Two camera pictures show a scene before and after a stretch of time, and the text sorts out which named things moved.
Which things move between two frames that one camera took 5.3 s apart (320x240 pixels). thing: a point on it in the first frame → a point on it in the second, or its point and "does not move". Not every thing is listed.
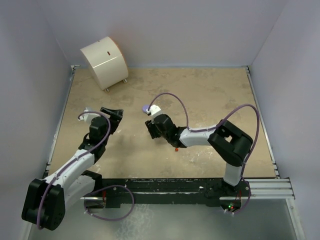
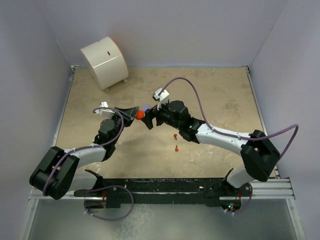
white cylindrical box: [106, 62] does not move
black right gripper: [151, 126] → [149, 115]
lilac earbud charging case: [144, 108] does not move
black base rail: [116, 191] does not move
